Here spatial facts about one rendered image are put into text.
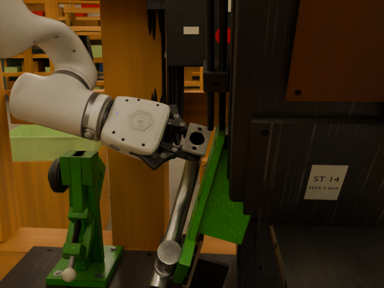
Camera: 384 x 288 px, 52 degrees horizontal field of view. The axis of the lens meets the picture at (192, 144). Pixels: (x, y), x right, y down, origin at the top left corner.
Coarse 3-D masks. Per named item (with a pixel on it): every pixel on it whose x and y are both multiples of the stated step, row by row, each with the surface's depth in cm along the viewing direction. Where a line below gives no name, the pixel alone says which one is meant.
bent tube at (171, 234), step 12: (192, 132) 67; (204, 132) 67; (192, 144) 66; (204, 144) 66; (204, 156) 66; (192, 168) 73; (192, 180) 75; (180, 192) 75; (192, 192) 76; (180, 204) 74; (180, 216) 73; (168, 228) 72; (180, 228) 72; (180, 240) 72; (156, 276) 67
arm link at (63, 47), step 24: (0, 0) 52; (0, 24) 53; (24, 24) 56; (48, 24) 61; (0, 48) 56; (24, 48) 58; (48, 48) 68; (72, 48) 68; (72, 72) 69; (96, 72) 74
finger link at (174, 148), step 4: (160, 144) 66; (164, 144) 67; (168, 144) 67; (160, 148) 67; (164, 148) 66; (168, 148) 66; (172, 148) 67; (176, 148) 67; (156, 152) 69; (160, 152) 68; (172, 152) 66; (176, 152) 66
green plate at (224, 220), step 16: (224, 144) 59; (208, 160) 63; (224, 160) 57; (208, 176) 56; (224, 176) 57; (208, 192) 57; (224, 192) 58; (208, 208) 59; (224, 208) 59; (240, 208) 58; (192, 224) 58; (208, 224) 60; (224, 224) 59; (240, 224) 59; (192, 240) 59; (224, 240) 60; (240, 240) 60
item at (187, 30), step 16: (176, 0) 76; (192, 0) 76; (176, 16) 77; (192, 16) 77; (176, 32) 78; (192, 32) 78; (176, 48) 79; (192, 48) 78; (176, 64) 79; (192, 64) 79
